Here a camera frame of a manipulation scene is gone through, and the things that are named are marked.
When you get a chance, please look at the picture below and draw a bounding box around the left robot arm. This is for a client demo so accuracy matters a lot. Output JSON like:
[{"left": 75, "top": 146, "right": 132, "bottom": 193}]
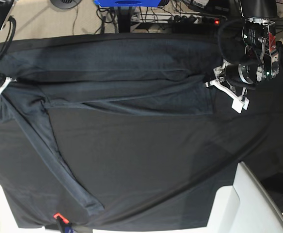
[{"left": 214, "top": 0, "right": 279, "bottom": 90}]

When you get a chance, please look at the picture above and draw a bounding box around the dark grey T-shirt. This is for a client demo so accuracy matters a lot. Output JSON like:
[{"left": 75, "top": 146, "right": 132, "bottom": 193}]
[{"left": 0, "top": 39, "right": 221, "bottom": 216}]

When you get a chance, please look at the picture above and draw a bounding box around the black table cloth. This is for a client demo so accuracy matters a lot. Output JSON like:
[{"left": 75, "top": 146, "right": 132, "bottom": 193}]
[{"left": 0, "top": 34, "right": 283, "bottom": 231}]

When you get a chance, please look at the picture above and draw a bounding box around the blue plastic box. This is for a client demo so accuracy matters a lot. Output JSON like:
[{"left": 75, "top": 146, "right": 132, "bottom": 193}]
[{"left": 94, "top": 0, "right": 169, "bottom": 7}]

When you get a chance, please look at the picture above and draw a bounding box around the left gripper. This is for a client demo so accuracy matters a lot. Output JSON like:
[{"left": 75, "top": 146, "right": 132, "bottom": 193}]
[{"left": 204, "top": 60, "right": 265, "bottom": 90}]

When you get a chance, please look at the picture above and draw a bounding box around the red blue clamp bottom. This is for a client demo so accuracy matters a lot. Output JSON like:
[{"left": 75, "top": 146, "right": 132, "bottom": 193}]
[{"left": 53, "top": 213, "right": 75, "bottom": 233}]

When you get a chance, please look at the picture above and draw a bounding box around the white power strip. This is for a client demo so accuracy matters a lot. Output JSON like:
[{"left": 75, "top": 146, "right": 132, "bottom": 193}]
[{"left": 131, "top": 12, "right": 223, "bottom": 26}]

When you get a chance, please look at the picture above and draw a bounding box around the round grey floor base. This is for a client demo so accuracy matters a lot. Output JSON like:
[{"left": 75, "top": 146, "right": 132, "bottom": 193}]
[{"left": 50, "top": 0, "right": 81, "bottom": 10}]

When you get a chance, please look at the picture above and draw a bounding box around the black table leg post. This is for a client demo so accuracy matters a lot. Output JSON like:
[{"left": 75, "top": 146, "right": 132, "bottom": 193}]
[{"left": 116, "top": 6, "right": 135, "bottom": 33}]

